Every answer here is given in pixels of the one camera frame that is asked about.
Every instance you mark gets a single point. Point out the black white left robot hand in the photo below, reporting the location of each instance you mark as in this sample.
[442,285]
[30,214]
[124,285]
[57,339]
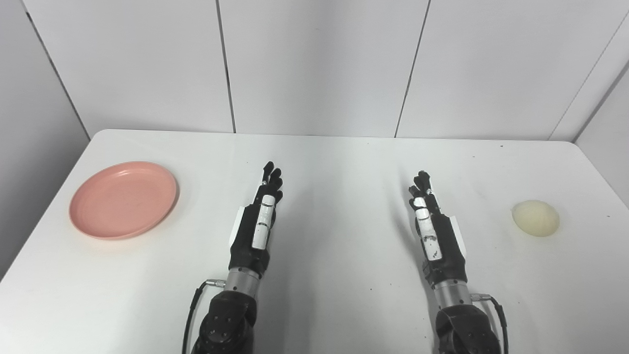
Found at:
[248,246]

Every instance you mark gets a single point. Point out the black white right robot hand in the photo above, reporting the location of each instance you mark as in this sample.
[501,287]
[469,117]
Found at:
[448,250]

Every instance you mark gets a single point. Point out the pale yellow steamed bun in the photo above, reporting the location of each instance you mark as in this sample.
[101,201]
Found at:
[535,219]

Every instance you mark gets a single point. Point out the pink round plate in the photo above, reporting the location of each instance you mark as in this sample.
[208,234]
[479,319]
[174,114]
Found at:
[123,201]

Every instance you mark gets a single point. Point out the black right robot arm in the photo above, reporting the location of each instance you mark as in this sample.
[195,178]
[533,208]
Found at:
[464,324]

